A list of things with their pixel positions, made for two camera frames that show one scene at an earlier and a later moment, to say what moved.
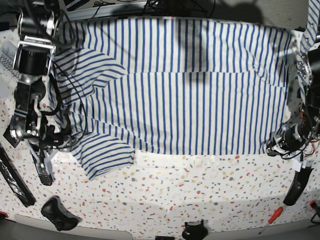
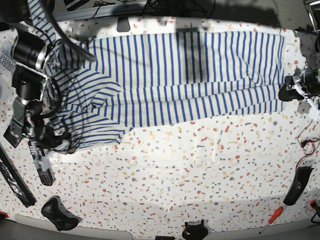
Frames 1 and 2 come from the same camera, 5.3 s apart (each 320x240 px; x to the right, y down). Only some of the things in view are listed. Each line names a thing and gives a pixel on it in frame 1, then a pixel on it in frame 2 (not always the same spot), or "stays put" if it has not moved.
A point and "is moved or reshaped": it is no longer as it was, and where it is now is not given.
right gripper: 291,142 → 295,89
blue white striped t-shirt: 168,86 is moved or reshaped
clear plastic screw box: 7,65 stays put
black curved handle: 300,180 stays put
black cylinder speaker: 13,135 stays put
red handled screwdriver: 276,214 stays put
